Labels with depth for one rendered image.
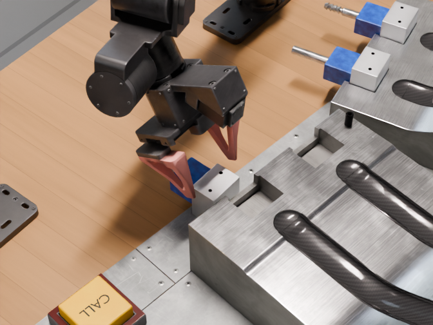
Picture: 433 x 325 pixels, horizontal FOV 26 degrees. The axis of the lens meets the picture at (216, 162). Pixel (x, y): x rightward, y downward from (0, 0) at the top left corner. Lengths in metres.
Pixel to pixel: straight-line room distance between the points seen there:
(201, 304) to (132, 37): 0.32
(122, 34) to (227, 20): 0.43
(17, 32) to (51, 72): 1.33
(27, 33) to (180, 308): 1.69
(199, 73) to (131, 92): 0.09
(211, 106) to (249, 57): 0.38
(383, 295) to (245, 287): 0.15
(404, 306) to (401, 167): 0.20
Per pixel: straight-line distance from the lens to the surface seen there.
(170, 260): 1.14
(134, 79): 0.99
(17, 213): 1.19
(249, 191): 1.11
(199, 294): 1.11
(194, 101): 1.02
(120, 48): 0.99
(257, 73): 1.36
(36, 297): 1.13
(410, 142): 1.23
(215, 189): 1.13
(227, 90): 1.00
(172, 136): 1.05
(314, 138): 1.17
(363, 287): 1.03
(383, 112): 1.24
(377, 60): 1.27
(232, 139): 1.13
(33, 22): 2.72
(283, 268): 1.03
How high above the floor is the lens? 1.73
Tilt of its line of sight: 49 degrees down
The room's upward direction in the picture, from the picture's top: straight up
